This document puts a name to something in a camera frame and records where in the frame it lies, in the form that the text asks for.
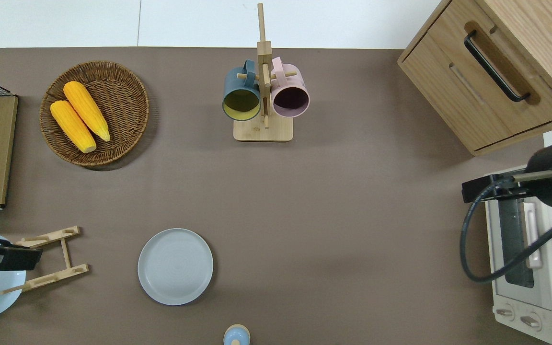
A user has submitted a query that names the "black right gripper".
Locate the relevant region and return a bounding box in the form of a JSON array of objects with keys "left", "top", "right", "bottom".
[{"left": 462, "top": 143, "right": 552, "bottom": 209}]

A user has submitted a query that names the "gray plate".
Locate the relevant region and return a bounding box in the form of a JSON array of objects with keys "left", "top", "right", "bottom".
[{"left": 138, "top": 228, "right": 214, "bottom": 306}]

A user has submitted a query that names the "low wooden plate rack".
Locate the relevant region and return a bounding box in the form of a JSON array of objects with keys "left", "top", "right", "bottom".
[{"left": 1, "top": 226, "right": 90, "bottom": 295}]

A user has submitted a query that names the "wooden cabinet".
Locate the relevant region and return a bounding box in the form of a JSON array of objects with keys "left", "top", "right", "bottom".
[{"left": 397, "top": 0, "right": 552, "bottom": 157}]

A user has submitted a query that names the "yellow corn cob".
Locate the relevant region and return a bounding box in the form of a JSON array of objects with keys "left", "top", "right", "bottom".
[
  {"left": 50, "top": 100, "right": 97, "bottom": 154},
  {"left": 63, "top": 81, "right": 111, "bottom": 142}
]

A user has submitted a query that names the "brown table mat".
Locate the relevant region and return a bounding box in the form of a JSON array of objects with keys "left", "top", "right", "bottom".
[{"left": 0, "top": 46, "right": 552, "bottom": 345}]

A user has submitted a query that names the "brown wicker basket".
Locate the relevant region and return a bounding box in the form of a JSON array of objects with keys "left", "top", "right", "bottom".
[{"left": 40, "top": 60, "right": 150, "bottom": 167}]

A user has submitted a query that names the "pink mug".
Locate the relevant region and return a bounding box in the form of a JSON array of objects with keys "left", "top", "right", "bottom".
[{"left": 270, "top": 57, "right": 311, "bottom": 118}]

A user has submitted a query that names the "wooden mug tree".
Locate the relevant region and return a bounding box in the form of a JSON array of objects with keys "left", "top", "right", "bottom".
[{"left": 233, "top": 3, "right": 298, "bottom": 142}]

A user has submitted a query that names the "small blue bell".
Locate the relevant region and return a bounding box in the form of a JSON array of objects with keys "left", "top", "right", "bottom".
[{"left": 223, "top": 324, "right": 251, "bottom": 345}]

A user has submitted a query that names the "dark blue mug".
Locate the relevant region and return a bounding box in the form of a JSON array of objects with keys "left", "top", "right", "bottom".
[{"left": 222, "top": 59, "right": 262, "bottom": 121}]

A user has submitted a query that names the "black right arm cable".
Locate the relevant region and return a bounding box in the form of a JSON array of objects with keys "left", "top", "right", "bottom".
[{"left": 460, "top": 170, "right": 552, "bottom": 283}]

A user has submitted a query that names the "black cabinet handle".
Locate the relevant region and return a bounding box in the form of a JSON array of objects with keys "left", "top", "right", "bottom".
[{"left": 464, "top": 30, "right": 531, "bottom": 103}]

